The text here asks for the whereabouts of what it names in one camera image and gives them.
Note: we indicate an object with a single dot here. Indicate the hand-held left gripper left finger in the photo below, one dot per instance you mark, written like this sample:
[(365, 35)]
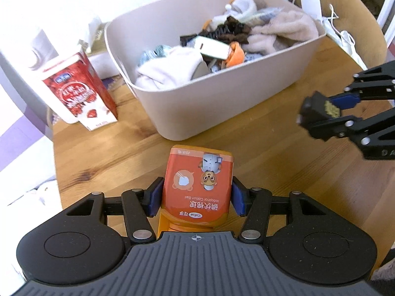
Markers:
[(152, 195)]

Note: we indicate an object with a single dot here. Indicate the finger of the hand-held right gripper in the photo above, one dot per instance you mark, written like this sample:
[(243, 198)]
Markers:
[(355, 126), (345, 100)]

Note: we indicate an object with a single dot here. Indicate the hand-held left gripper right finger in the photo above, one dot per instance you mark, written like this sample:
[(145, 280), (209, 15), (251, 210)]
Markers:
[(239, 199)]

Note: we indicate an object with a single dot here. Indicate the small black box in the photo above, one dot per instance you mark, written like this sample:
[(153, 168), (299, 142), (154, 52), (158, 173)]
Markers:
[(314, 111)]

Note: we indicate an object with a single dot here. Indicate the orange box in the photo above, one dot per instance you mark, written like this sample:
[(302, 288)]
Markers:
[(197, 185)]

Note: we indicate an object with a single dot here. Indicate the beige storage basket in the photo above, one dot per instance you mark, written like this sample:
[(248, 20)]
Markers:
[(185, 111)]

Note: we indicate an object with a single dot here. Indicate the orange plush cloth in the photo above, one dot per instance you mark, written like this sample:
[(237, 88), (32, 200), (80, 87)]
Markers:
[(237, 54)]

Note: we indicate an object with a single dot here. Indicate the wooden desktop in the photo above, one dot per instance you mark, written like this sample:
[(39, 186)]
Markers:
[(277, 166)]

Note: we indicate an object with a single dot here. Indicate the brown capybara plush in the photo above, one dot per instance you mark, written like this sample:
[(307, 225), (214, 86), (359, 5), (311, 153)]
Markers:
[(358, 15)]

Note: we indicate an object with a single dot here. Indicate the blue plaid cloth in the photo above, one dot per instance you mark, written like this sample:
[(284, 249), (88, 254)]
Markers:
[(265, 14)]

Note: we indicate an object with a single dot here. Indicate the patterned table mat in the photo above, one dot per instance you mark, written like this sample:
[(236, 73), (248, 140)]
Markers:
[(109, 83)]

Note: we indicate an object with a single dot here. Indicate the red milk carton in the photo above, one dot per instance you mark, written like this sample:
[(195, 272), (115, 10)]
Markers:
[(80, 92)]

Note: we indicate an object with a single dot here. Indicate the dark brown scrunchie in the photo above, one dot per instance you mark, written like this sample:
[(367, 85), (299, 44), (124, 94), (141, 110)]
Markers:
[(230, 29)]

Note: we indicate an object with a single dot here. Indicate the white flat box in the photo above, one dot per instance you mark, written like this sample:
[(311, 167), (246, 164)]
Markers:
[(213, 47)]

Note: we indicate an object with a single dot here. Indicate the green scrunchie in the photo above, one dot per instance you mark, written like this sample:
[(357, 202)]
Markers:
[(156, 52)]

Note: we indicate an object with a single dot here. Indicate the purple headboard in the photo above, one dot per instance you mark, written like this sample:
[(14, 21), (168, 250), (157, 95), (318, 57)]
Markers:
[(12, 132)]

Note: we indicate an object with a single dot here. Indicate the tissue pack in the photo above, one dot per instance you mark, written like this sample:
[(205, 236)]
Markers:
[(95, 34)]

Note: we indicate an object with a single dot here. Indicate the white thermos bottle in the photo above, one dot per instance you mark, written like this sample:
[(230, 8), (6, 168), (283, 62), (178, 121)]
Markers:
[(37, 52)]

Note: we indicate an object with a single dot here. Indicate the white chair frame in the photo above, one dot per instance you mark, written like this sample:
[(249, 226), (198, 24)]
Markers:
[(387, 15)]

